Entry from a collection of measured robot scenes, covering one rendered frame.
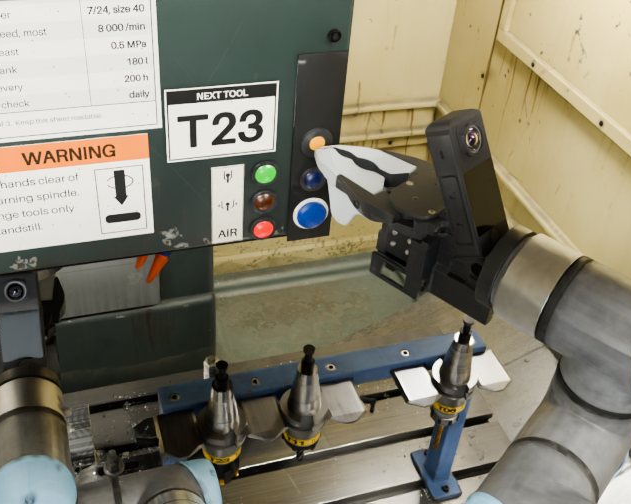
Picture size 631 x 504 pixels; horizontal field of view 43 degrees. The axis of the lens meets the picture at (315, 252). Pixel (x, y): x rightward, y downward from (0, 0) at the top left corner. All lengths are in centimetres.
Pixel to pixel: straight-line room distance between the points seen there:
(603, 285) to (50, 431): 53
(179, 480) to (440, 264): 38
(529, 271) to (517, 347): 118
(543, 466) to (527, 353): 118
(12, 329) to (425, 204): 46
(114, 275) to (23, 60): 100
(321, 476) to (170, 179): 79
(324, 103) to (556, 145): 100
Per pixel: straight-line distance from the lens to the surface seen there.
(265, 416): 106
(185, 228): 76
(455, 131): 62
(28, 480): 80
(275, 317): 212
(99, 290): 164
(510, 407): 172
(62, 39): 66
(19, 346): 91
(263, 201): 76
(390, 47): 197
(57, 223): 74
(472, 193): 63
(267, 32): 68
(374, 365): 113
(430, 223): 65
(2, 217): 73
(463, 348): 109
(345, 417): 107
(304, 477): 140
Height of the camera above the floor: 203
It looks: 38 degrees down
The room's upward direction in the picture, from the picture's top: 5 degrees clockwise
